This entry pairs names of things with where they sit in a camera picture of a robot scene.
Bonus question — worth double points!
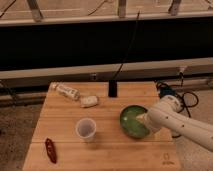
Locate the green ceramic bowl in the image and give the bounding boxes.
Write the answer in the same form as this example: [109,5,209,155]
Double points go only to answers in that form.
[120,105,150,139]

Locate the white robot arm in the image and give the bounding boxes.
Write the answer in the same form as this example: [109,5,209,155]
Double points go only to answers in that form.
[137,95,213,152]

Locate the black box on table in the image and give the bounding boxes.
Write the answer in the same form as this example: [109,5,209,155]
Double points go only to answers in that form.
[108,80,117,97]

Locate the clear plastic bottle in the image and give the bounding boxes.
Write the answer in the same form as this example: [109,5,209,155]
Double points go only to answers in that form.
[51,83,80,101]

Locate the red chili pepper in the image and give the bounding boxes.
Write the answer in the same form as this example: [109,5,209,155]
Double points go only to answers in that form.
[45,138,57,164]

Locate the black cables beside table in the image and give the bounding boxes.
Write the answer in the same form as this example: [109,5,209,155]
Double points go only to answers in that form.
[155,71,200,139]

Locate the black cable to box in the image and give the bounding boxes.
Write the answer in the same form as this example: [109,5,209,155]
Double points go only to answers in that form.
[111,10,141,82]

